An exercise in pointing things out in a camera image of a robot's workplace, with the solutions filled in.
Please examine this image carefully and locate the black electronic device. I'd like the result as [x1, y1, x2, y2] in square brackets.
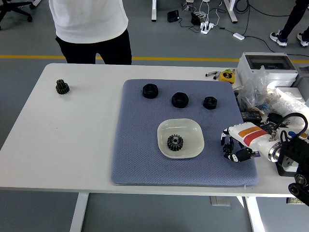
[191, 12, 202, 26]

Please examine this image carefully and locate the yellow tape measure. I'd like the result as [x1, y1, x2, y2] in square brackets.
[219, 69, 236, 85]

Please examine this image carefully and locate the grey plastic box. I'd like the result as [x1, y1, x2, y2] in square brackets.
[291, 64, 309, 88]

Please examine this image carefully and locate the clear bubble wrap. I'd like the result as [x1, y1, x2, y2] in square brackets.
[270, 88, 309, 127]

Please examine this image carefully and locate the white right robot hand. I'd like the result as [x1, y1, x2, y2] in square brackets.
[220, 122, 275, 163]

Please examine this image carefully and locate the white flat box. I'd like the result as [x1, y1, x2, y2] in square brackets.
[276, 86, 304, 100]

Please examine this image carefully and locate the black digital display module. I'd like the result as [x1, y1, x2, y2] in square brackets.
[258, 122, 276, 135]
[240, 111, 263, 126]

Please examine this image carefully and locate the person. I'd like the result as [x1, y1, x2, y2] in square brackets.
[269, 0, 309, 47]
[48, 0, 133, 65]

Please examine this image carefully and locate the white push-button control box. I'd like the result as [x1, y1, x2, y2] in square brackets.
[276, 157, 300, 177]

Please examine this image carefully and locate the black power adapter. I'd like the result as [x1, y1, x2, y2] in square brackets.
[167, 10, 180, 23]

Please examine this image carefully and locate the medium black hex nut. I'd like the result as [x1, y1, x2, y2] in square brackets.
[171, 92, 189, 109]

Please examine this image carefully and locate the white power strip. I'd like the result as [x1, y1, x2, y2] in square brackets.
[200, 21, 215, 35]

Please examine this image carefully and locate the black floor cable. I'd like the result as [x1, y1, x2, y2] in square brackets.
[244, 35, 276, 53]

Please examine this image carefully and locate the blue-grey padded mat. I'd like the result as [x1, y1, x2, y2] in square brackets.
[110, 79, 260, 187]

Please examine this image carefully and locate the white table leg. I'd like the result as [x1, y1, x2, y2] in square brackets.
[70, 192, 89, 232]
[242, 196, 265, 232]

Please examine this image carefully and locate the clear plastic bag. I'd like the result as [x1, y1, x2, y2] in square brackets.
[238, 65, 278, 113]

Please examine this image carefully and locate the small black hex nut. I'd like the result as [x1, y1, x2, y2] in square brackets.
[202, 96, 218, 110]

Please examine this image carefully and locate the black office chair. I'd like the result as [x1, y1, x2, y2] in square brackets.
[0, 0, 34, 30]

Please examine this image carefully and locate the black double gear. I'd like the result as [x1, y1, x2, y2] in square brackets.
[56, 79, 70, 95]

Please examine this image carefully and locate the large black hex nut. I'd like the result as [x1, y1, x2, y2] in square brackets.
[142, 83, 159, 99]

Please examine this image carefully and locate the grey electrical enclosure box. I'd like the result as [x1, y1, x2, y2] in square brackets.
[236, 52, 300, 85]

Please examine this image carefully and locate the grey floor socket plate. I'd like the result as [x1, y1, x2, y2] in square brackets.
[210, 196, 231, 206]

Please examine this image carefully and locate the white square dish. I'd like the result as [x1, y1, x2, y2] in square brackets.
[157, 118, 205, 159]

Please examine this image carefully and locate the black plastic part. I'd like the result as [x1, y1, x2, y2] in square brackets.
[267, 112, 283, 124]

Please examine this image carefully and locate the large black gear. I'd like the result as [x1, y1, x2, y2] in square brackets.
[167, 134, 183, 152]

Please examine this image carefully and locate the white desk leg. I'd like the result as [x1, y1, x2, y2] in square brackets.
[151, 0, 158, 22]
[223, 0, 239, 24]

